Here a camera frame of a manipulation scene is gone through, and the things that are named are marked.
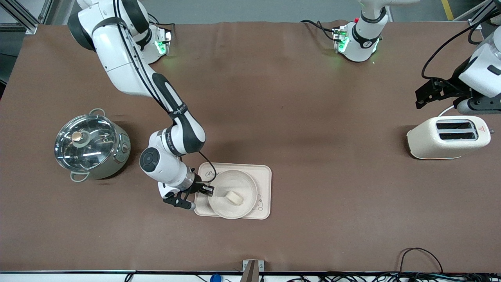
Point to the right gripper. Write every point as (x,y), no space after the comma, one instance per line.
(197,185)

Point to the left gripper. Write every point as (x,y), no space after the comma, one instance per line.
(450,90)

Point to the white steamed bun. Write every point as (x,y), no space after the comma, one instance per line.
(234,198)

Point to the beige round bowl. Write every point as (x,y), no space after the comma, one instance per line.
(242,184)

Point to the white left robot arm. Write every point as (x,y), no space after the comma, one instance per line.
(362,39)

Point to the cream two-slot toaster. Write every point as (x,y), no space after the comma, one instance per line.
(430,141)

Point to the cream rabbit print tray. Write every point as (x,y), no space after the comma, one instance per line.
(262,176)

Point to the blue round object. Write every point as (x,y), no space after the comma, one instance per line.
(215,278)

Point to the steel pot with glass lid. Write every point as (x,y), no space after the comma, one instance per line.
(117,160)

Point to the brown table cover mat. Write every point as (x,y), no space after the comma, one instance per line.
(274,98)

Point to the glass pot lid with knob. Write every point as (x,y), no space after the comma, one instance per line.
(94,149)

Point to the aluminium frame profile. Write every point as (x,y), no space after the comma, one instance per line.
(19,15)
(483,13)

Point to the metal table edge bracket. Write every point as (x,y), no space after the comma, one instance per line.
(252,270)

